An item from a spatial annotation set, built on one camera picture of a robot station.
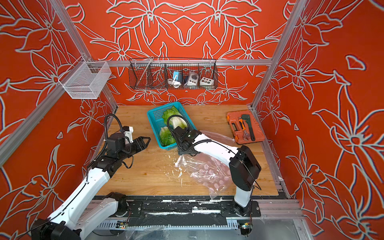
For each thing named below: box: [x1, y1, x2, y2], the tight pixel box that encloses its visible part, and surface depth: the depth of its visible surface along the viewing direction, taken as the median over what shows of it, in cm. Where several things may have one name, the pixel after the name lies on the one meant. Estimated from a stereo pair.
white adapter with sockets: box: [184, 72, 199, 86], surface depth 93 cm
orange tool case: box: [226, 110, 266, 144], surface depth 102 cm
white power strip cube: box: [199, 77, 214, 86], surface depth 96 cm
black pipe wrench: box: [242, 114, 256, 142], surface depth 103 cm
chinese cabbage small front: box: [159, 126, 177, 147], surface depth 91 cm
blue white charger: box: [172, 71, 183, 84], surface depth 85 cm
